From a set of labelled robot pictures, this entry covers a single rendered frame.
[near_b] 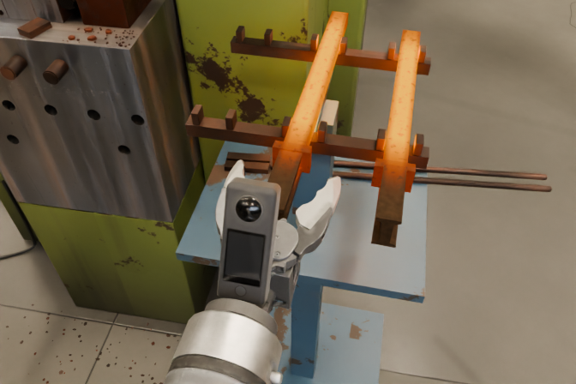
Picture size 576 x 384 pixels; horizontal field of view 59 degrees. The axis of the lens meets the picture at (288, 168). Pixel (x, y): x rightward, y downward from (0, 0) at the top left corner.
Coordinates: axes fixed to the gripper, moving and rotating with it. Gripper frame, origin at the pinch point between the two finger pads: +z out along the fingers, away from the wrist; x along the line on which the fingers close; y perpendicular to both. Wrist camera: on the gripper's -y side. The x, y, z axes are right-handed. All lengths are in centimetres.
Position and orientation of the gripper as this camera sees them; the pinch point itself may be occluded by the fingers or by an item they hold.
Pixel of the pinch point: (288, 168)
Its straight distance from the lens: 59.5
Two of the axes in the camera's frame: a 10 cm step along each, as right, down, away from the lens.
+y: 0.0, 7.1, 7.0
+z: 2.3, -6.8, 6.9
